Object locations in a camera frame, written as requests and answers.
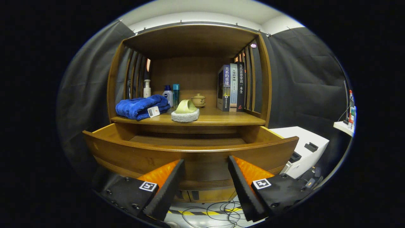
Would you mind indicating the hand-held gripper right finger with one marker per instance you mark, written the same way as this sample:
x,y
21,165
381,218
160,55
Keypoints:
x,y
245,190

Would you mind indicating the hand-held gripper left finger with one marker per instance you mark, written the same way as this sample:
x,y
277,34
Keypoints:
x,y
166,190

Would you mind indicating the wooden drawer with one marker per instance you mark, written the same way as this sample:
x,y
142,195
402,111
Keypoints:
x,y
205,164

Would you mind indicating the wooden cabinet door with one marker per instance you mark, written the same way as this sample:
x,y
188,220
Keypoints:
x,y
180,196
215,194

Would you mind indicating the wooden countertop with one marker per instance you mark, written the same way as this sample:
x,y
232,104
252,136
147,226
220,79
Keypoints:
x,y
221,117

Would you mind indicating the wooden cabinet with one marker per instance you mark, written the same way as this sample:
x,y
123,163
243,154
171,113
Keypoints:
x,y
190,41

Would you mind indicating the blue towel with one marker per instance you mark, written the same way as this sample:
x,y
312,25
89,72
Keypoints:
x,y
136,106

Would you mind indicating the white bottle with blue cap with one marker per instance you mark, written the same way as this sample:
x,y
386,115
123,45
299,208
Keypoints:
x,y
168,96

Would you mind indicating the teal bottle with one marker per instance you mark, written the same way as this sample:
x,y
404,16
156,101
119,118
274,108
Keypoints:
x,y
176,95

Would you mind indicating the beige lidded tea cup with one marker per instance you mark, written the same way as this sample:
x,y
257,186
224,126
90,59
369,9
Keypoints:
x,y
198,99

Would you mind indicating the white pump bottle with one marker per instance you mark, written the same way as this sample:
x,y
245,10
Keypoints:
x,y
147,91

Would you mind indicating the book with black spine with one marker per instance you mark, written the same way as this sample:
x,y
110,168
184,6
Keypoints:
x,y
240,88

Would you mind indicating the book with pale blue spine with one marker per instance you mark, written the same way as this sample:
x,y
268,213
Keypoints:
x,y
233,88

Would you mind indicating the white shelf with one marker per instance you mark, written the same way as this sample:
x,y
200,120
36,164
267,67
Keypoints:
x,y
343,128

